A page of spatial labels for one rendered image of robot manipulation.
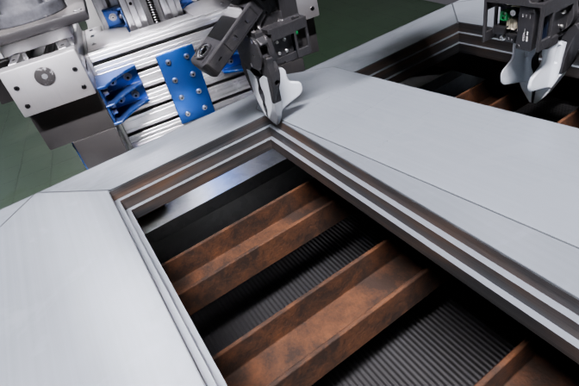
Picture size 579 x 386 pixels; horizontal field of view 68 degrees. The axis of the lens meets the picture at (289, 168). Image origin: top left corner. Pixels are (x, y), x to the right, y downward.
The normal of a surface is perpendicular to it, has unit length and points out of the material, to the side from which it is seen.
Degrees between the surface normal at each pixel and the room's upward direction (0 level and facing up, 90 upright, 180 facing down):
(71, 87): 90
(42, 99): 90
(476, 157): 0
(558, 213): 0
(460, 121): 0
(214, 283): 90
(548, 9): 90
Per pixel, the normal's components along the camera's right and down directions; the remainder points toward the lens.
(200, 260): 0.53, 0.39
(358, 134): -0.20, -0.80
